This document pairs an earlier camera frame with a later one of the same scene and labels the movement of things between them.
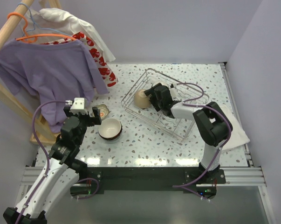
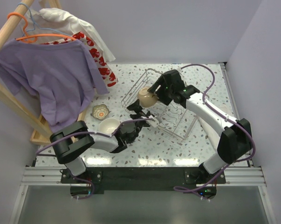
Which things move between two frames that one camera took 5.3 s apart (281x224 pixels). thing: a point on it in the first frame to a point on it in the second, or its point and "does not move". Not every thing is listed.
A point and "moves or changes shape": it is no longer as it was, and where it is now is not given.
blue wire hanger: x=35 y=24 does not move
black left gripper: x=83 y=117 to x=140 y=115
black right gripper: x=152 y=101 to x=162 y=98
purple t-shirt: x=58 y=71 does not move
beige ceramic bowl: x=140 y=100 moves or changes shape
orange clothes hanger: x=32 y=38 does not move
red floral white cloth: x=108 y=77 does not move
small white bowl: x=103 y=109 does not move
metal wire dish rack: x=179 y=128 does not move
